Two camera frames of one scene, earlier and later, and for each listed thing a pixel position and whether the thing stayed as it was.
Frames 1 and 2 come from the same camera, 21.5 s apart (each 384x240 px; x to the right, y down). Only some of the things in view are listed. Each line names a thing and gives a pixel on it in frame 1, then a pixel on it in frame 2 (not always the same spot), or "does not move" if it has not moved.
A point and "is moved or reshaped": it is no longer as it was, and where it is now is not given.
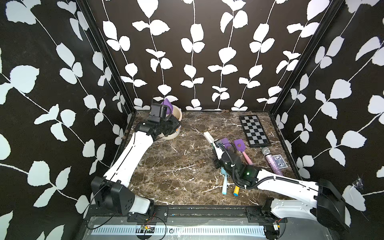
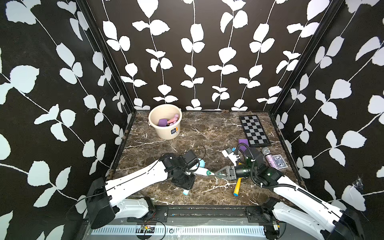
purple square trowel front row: x=169 y=107 is moved or reshaped
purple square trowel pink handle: x=225 y=141 is moved or reshaped
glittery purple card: x=280 y=161 does not move
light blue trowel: x=225 y=181 → x=201 y=163
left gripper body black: x=169 y=125 → x=185 y=180
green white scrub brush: x=211 y=140 → x=204 y=171
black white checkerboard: x=255 y=133 does not move
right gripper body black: x=218 y=164 → x=243 y=171
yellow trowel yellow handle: x=236 y=191 does not move
